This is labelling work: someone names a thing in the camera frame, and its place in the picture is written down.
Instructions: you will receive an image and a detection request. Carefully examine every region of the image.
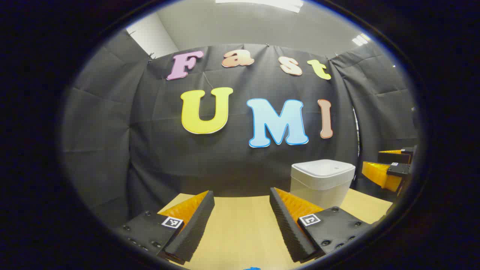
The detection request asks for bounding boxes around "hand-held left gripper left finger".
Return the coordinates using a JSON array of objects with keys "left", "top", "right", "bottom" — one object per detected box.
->
[{"left": 112, "top": 190, "right": 215, "bottom": 265}]

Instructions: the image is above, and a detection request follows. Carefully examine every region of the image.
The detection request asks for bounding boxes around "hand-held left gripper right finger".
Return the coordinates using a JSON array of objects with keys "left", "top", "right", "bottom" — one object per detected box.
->
[{"left": 269, "top": 187, "right": 375, "bottom": 263}]

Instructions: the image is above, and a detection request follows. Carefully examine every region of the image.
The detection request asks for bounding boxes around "white desktop garbage bin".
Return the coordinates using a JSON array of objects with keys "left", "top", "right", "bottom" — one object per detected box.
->
[{"left": 290, "top": 159, "right": 356, "bottom": 210}]

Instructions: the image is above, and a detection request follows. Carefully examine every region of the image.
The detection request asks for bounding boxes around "wooden desktop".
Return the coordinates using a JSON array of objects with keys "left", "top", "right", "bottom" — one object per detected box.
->
[{"left": 157, "top": 189, "right": 394, "bottom": 270}]

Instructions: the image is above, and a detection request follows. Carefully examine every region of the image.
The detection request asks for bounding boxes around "small ceiling light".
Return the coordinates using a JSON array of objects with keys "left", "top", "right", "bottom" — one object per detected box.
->
[{"left": 352, "top": 33, "right": 372, "bottom": 46}]

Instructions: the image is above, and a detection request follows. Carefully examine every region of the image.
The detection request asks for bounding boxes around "ceiling light panel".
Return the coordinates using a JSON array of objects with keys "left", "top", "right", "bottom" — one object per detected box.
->
[{"left": 216, "top": 0, "right": 303, "bottom": 13}]

